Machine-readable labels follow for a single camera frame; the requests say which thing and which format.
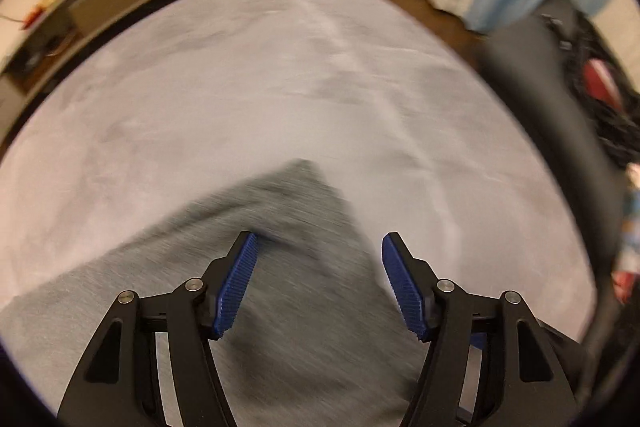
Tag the grey garment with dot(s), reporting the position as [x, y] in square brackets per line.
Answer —
[300, 307]

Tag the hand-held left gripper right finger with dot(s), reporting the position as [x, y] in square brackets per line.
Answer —
[404, 286]

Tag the dark bed frame edge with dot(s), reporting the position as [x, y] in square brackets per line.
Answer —
[560, 167]

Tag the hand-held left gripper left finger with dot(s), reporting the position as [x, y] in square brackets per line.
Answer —
[236, 283]

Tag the pile of dark clothes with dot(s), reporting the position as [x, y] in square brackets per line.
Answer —
[600, 82]

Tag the light grey bed blanket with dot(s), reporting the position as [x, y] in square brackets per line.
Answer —
[280, 97]

